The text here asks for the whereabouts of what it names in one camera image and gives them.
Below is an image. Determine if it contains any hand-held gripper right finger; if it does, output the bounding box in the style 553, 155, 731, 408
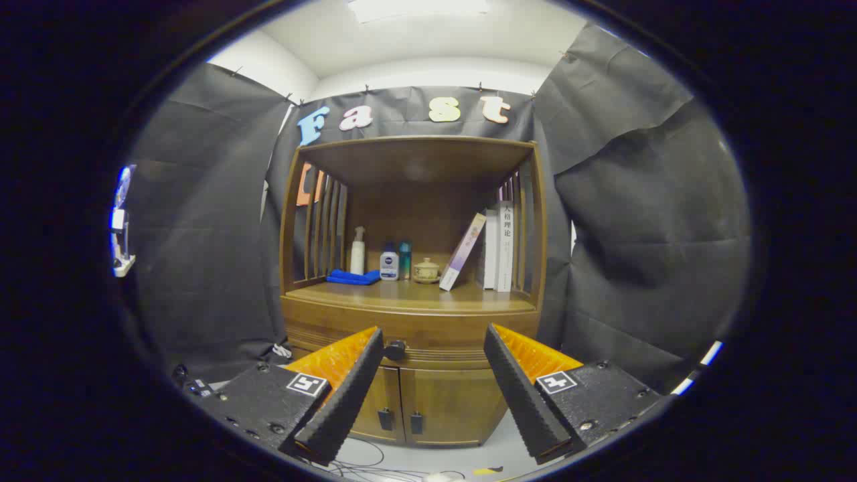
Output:
483, 323, 670, 466

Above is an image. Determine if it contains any blue folded cloth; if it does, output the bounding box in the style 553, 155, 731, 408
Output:
326, 268, 381, 286

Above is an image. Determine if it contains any white book with black lettering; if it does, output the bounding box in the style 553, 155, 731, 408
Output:
496, 201, 515, 293

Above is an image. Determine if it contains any purple white book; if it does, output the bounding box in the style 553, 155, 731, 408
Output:
439, 213, 487, 292

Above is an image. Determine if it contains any wooden countertop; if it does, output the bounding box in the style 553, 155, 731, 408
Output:
287, 279, 536, 314

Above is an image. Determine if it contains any wooden drawer with black knob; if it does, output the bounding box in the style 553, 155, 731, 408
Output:
281, 295, 542, 370

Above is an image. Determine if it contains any wooden cabinet door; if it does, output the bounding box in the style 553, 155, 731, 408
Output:
348, 365, 404, 444
400, 367, 510, 448

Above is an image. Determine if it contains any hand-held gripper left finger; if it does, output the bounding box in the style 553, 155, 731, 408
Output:
191, 326, 386, 467

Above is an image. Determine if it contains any black floor device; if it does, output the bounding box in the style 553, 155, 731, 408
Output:
173, 364, 216, 400

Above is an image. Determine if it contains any wooden cabinet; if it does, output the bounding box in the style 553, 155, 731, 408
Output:
279, 136, 548, 448

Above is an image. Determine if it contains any white device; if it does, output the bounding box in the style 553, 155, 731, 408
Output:
109, 164, 138, 278

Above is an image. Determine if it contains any plain white book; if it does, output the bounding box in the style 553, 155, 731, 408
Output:
483, 209, 499, 290

